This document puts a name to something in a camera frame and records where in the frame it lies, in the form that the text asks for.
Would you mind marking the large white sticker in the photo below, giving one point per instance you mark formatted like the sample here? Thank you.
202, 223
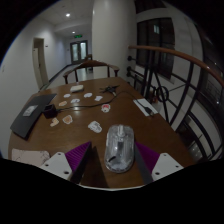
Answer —
95, 126

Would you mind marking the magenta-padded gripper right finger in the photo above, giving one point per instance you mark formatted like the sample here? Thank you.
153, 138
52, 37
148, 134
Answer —
165, 165

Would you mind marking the black closed laptop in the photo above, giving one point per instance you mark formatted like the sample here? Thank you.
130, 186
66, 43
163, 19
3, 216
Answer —
30, 115

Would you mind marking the transparent computer mouse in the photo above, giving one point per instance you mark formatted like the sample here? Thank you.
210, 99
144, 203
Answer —
119, 148

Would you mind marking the small black charger block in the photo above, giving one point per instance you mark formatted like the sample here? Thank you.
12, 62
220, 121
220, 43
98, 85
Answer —
49, 111

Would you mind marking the wooden armchair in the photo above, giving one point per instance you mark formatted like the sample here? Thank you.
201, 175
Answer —
90, 63

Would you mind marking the red and white sticker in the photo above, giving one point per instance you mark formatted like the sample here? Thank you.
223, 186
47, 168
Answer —
105, 107

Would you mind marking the small white box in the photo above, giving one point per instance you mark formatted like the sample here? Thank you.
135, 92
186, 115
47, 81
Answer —
76, 88

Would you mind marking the orange sticker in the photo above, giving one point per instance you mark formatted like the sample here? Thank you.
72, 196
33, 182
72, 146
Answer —
67, 119

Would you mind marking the wooden-topped black metal railing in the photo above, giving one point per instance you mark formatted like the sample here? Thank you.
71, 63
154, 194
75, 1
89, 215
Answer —
186, 57

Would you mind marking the dark framed window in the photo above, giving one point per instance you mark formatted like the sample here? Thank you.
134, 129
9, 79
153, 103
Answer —
155, 46

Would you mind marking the green exit sign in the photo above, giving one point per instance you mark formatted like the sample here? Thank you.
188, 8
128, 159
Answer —
78, 36

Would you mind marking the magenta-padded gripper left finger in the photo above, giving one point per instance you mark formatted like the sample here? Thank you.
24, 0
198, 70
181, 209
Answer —
56, 163

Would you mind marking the white side door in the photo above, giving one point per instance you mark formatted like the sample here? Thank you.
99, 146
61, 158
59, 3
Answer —
40, 63

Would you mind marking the glass double door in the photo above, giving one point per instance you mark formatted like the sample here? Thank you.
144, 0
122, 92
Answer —
79, 52

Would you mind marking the small white sticker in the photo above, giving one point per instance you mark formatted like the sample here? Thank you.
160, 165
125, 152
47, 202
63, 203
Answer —
67, 95
75, 100
98, 98
88, 95

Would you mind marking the tan sticker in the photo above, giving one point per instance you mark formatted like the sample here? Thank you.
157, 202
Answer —
54, 122
62, 103

